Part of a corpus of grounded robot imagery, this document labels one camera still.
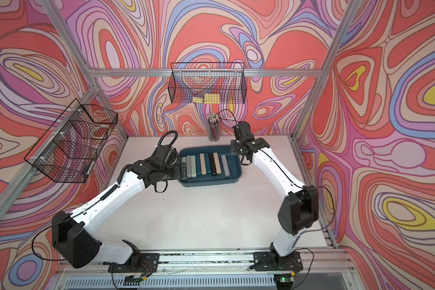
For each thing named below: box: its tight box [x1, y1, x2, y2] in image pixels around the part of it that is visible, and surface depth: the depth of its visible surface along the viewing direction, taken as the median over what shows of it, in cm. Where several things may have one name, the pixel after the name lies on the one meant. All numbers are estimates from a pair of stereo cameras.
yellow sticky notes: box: [192, 93, 220, 104], surface depth 86 cm
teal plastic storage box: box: [178, 145, 243, 188], surface depth 101 cm
